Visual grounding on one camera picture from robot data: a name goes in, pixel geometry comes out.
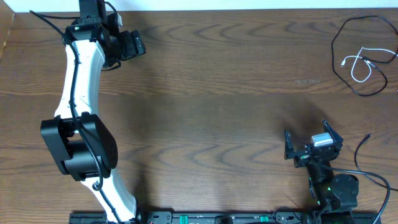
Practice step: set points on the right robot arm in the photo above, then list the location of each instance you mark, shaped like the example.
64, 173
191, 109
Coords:
336, 194

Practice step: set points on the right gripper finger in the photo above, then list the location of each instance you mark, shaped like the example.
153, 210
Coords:
289, 148
334, 141

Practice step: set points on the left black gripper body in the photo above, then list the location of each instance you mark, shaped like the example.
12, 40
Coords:
129, 48

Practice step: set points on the wooden panel at left edge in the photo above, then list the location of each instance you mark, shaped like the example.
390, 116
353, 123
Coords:
6, 20

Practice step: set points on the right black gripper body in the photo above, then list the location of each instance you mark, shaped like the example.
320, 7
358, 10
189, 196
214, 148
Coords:
301, 160

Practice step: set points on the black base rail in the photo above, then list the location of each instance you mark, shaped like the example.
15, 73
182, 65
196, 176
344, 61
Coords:
281, 216

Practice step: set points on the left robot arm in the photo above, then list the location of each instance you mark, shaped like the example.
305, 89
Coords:
79, 142

